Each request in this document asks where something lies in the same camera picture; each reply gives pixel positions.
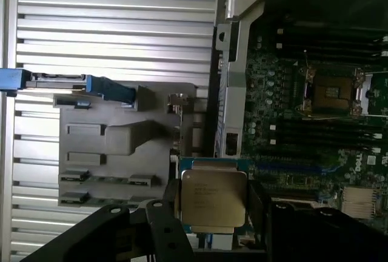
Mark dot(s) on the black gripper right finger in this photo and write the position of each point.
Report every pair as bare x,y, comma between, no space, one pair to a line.
303,234

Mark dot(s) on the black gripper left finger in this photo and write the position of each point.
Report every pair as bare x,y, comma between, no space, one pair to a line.
91,237

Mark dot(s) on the blue expansion slot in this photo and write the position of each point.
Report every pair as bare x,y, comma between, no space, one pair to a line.
288,168

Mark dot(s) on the black RAM slot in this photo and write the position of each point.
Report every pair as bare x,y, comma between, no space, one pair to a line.
318,143
330,33
321,128
330,46

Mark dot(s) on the CPU socket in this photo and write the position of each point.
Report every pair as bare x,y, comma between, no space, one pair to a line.
330,92

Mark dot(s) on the silver finned chipset heatsink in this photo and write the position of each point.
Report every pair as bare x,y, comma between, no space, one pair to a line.
359,202

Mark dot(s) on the grey metal fixture plate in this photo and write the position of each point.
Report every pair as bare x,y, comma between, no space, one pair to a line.
136,140

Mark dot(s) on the green Dell motherboard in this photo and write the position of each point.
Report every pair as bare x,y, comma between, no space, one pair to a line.
272,92

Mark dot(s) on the metal socket cover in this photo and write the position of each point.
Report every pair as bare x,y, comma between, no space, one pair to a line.
377,92

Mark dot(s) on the silver open PC case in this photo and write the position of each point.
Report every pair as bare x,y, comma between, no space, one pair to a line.
233,62

